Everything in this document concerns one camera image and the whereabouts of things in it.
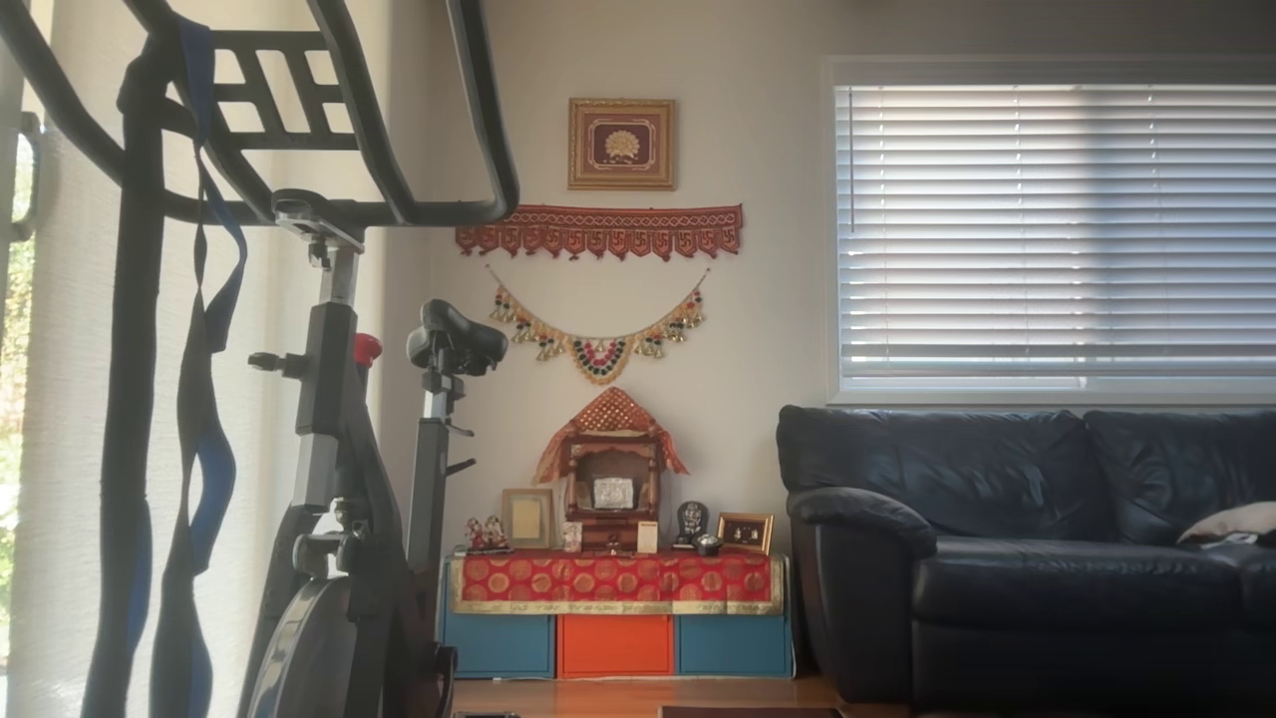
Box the white window blinds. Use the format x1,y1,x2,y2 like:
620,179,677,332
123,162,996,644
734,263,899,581
835,85,1276,392

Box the black exercise bike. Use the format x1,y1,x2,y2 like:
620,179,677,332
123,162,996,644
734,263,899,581
0,0,520,718

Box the small wooden shrine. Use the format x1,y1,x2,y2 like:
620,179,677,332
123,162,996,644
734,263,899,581
563,434,664,552

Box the red gold canopy cloth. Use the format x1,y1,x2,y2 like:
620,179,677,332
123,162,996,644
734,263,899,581
531,387,691,486

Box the white window curtain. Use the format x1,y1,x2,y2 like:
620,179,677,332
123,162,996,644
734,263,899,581
8,0,392,718

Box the blue black resistance strap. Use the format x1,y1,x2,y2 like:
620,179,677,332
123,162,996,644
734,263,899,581
82,15,248,718

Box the orange storage bin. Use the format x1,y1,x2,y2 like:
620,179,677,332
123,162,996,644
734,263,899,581
557,613,675,679

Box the gold framed wall picture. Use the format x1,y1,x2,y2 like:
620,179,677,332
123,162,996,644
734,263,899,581
568,98,677,191

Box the black leather sofa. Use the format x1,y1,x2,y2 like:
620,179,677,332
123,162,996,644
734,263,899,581
776,404,1276,711

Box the blue storage bin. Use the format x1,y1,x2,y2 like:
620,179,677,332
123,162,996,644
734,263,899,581
445,612,555,679
677,613,793,678

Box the red gold table cloth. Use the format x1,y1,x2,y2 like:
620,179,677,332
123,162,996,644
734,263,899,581
449,551,787,615

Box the beige picture frame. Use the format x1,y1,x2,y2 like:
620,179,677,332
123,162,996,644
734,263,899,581
500,488,556,549

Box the small gold picture frame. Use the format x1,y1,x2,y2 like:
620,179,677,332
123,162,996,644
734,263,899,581
717,512,776,556

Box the white cushion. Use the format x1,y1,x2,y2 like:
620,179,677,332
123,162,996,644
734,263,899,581
1177,501,1276,548

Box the red embroidered wall hanging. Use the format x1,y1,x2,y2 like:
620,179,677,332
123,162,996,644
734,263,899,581
456,204,745,262

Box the beaded garland wall hanging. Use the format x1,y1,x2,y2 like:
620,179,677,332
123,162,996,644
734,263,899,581
485,265,711,386

